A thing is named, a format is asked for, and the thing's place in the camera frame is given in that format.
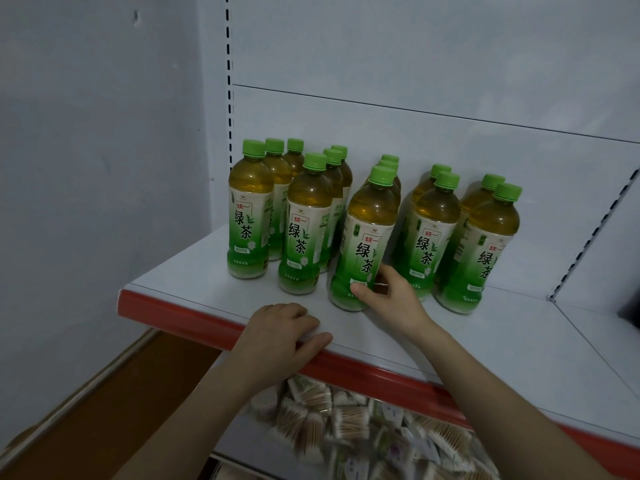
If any person's right hand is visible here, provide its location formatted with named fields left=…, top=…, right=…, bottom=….
left=350, top=265, right=434, bottom=343

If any person's left hand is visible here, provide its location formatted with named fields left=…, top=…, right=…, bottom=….
left=231, top=303, right=333, bottom=395

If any green-capped tea drink bottle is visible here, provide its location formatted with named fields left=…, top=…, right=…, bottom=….
left=327, top=166, right=401, bottom=312

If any person's right forearm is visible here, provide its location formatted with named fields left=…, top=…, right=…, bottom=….
left=411, top=322, right=613, bottom=480

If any person's left forearm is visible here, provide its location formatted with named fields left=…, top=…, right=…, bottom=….
left=114, top=367, right=281, bottom=480

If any pile of cotton swab packets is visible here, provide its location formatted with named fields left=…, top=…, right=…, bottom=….
left=249, top=374, right=501, bottom=480

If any group of green tea bottles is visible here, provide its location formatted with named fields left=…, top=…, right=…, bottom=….
left=227, top=138, right=523, bottom=315

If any white shelf board red edge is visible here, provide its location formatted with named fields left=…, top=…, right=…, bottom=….
left=117, top=222, right=640, bottom=479

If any white slotted shelf upright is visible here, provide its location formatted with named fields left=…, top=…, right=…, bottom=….
left=224, top=0, right=236, bottom=169
left=547, top=167, right=640, bottom=303

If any white shelf back panel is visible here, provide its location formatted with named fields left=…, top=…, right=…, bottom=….
left=197, top=0, right=640, bottom=301

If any white adjoining shelf board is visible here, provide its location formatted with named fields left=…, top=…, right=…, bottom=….
left=554, top=301, right=640, bottom=401

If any dark object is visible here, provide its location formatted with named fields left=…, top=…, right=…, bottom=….
left=617, top=290, right=640, bottom=331

